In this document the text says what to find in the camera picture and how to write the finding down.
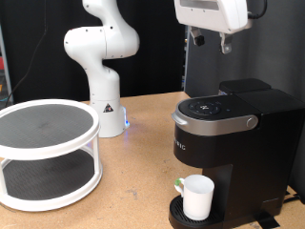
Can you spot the metal rack behind gap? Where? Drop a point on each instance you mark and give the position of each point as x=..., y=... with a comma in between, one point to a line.
x=186, y=54

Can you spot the black tape strip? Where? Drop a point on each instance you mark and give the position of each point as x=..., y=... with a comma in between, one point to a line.
x=268, y=221

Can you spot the white two-tier turntable shelf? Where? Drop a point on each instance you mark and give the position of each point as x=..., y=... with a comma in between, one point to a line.
x=31, y=127

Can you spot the black curtain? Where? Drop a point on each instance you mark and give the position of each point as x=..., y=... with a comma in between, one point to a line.
x=152, y=70

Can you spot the black Keurig coffee machine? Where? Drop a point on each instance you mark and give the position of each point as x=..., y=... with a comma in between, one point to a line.
x=254, y=159

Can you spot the grey metal frame post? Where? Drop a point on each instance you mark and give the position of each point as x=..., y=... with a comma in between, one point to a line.
x=7, y=73

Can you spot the dark grey partition panel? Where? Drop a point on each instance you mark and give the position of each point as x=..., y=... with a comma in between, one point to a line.
x=270, y=57

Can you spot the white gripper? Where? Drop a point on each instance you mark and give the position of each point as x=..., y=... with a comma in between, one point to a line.
x=216, y=14

